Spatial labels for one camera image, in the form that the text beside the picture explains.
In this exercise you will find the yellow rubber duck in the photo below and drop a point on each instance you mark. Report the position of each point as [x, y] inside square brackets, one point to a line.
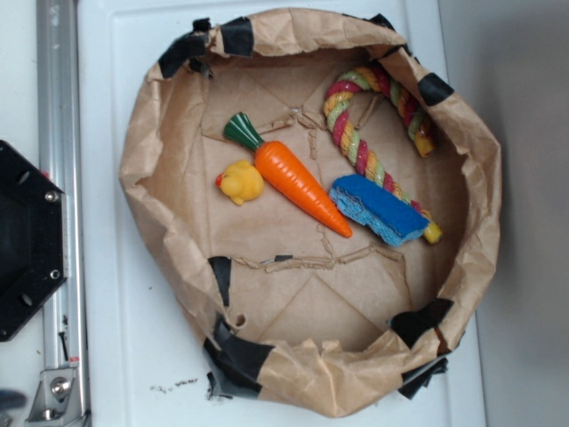
[241, 182]

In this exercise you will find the multicolour rope toy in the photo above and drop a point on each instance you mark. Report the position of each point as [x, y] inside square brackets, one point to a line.
[355, 142]

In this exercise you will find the blue sponge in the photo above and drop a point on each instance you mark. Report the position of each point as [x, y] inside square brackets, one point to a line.
[370, 205]

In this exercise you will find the brown paper bag basket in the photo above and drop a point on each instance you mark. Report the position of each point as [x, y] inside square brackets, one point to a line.
[287, 309]

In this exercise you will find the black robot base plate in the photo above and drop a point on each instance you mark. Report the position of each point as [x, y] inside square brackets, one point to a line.
[32, 246]

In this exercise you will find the metal corner bracket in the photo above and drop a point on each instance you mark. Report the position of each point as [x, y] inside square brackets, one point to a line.
[59, 400]

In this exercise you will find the orange plastic carrot toy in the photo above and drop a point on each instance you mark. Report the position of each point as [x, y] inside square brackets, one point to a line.
[278, 165]

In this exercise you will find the aluminium extrusion rail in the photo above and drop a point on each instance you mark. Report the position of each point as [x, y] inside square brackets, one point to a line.
[65, 335]

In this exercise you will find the white tray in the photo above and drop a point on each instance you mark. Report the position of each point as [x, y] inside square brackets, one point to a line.
[147, 368]

